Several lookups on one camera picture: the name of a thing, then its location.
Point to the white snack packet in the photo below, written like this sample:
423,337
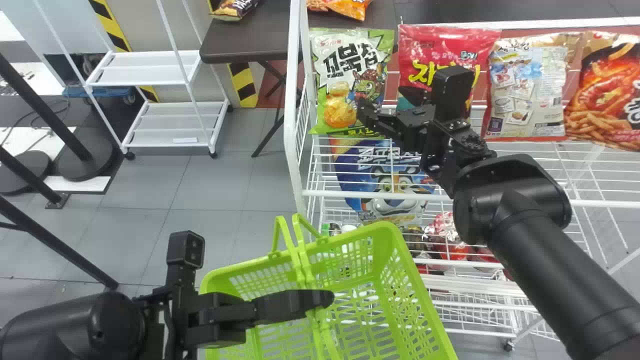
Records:
530,85

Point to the green basket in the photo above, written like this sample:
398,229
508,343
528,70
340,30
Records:
380,280

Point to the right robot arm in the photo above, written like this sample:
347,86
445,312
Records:
545,255

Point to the green snack packet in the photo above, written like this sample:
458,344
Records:
350,65

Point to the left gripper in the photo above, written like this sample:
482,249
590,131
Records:
217,317

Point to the brown snack packet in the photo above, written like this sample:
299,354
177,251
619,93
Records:
232,7

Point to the red silver snack packet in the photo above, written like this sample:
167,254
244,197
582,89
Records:
447,235

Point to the blue snack packet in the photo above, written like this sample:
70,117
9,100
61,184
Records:
380,175

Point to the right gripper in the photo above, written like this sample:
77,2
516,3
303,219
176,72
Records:
407,127

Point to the dark side table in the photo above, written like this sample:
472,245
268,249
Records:
250,40

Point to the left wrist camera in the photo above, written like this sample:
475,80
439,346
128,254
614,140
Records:
185,248

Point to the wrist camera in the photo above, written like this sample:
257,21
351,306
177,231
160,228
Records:
185,248
452,90

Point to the black post on round foot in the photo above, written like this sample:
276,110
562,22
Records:
80,160

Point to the white shelf trolley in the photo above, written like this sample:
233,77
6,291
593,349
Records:
165,120

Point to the yellow black striped post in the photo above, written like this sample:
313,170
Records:
120,40
244,85

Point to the red orange snack packet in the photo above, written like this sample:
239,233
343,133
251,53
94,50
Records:
610,90

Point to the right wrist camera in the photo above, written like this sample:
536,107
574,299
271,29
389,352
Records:
452,90

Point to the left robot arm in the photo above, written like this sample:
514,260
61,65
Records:
75,327

